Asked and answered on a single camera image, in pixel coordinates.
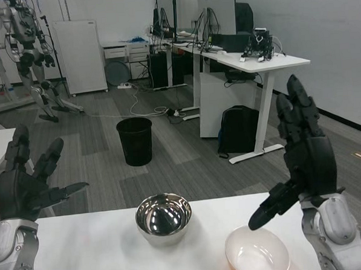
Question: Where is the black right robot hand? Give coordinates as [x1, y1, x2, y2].
[240, 71, 348, 231]

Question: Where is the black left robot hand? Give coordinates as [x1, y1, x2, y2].
[0, 121, 92, 223]

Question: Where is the white and orange plastic bowl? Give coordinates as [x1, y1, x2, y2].
[224, 223, 291, 270]

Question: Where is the shiny steel bowl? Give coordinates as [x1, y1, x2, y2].
[134, 192, 194, 248]

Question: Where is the black backpack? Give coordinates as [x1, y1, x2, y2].
[215, 104, 261, 159]

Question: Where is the white standing desk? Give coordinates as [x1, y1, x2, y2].
[169, 34, 316, 168]

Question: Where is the black trash bin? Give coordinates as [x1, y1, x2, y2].
[115, 117, 155, 168]

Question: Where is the small black desktop robot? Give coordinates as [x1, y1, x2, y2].
[238, 27, 276, 63]

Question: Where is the black box on desk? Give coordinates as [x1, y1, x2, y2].
[211, 31, 252, 54]

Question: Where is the black tripod stand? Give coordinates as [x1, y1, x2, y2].
[40, 13, 85, 115]

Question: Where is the white board panel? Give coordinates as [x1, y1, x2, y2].
[52, 18, 109, 98]

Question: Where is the round grey tray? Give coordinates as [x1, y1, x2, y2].
[105, 59, 131, 86]

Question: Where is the black office chair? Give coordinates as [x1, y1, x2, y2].
[235, 1, 255, 34]

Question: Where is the silver humanoid robot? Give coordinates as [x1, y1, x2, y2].
[0, 0, 59, 126]

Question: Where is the black computer tower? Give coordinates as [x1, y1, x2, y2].
[169, 48, 186, 86]
[147, 52, 169, 91]

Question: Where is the white drawer cabinet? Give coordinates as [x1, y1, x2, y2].
[101, 39, 152, 82]

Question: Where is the white floor cable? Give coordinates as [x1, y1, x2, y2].
[80, 82, 171, 120]

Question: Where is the computer monitor with cables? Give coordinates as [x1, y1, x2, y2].
[152, 7, 170, 37]
[197, 7, 219, 52]

